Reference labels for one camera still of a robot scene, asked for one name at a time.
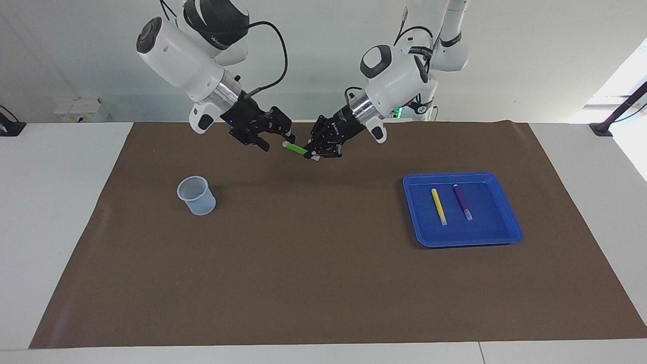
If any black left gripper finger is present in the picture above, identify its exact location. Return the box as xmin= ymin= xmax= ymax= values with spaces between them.
xmin=303 ymin=147 xmax=343 ymax=160
xmin=308 ymin=115 xmax=332 ymax=147

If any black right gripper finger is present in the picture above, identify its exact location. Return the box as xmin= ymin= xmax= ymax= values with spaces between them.
xmin=265 ymin=106 xmax=296 ymax=145
xmin=230 ymin=132 xmax=270 ymax=152

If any green pen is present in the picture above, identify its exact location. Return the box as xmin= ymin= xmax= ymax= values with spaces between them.
xmin=282 ymin=141 xmax=320 ymax=161

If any yellow pen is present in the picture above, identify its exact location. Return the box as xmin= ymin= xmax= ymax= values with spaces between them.
xmin=431 ymin=188 xmax=448 ymax=226

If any purple pen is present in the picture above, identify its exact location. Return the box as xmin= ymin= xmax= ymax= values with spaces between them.
xmin=451 ymin=185 xmax=473 ymax=221

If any translucent plastic cup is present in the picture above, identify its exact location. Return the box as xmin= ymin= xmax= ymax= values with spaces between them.
xmin=176 ymin=175 xmax=217 ymax=216

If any brown table mat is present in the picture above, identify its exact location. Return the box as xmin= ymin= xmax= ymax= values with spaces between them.
xmin=29 ymin=120 xmax=647 ymax=349

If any blue plastic tray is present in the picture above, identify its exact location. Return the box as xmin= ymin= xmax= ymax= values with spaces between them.
xmin=402 ymin=172 xmax=524 ymax=248

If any black table clamp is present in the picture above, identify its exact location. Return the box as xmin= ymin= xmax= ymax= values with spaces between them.
xmin=0 ymin=105 xmax=27 ymax=137

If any black stand with pole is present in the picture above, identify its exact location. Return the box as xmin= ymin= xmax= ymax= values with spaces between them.
xmin=589 ymin=81 xmax=647 ymax=138

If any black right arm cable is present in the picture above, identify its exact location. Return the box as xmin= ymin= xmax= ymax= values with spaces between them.
xmin=238 ymin=20 xmax=289 ymax=98

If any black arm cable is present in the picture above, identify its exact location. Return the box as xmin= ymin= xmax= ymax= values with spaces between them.
xmin=238 ymin=20 xmax=289 ymax=98
xmin=345 ymin=6 xmax=441 ymax=109

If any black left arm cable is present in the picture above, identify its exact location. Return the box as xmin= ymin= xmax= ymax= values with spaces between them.
xmin=345 ymin=6 xmax=441 ymax=109

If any white wall socket box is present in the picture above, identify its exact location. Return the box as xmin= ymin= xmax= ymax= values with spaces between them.
xmin=55 ymin=98 xmax=104 ymax=123

